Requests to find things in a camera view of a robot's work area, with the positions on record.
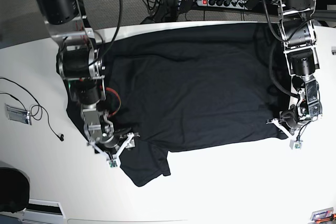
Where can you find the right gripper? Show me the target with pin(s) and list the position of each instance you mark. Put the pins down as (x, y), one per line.
(119, 140)

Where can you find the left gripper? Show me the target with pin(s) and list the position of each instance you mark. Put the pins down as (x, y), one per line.
(292, 119)

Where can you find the black T-shirt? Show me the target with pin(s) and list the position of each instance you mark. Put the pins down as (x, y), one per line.
(191, 88)

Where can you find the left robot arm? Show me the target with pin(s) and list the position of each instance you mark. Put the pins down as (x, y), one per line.
(293, 58)

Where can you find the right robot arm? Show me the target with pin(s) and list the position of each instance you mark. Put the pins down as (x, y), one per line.
(80, 65)

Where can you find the silver table socket plate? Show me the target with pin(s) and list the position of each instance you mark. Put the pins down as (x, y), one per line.
(18, 114)

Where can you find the small box with tools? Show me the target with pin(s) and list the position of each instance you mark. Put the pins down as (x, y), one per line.
(323, 215)

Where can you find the white power strip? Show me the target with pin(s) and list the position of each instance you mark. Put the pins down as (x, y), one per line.
(233, 4)

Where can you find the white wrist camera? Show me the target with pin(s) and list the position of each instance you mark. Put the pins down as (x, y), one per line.
(113, 163)
(295, 144)

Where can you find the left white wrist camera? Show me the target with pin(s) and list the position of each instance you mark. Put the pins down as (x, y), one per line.
(295, 144)

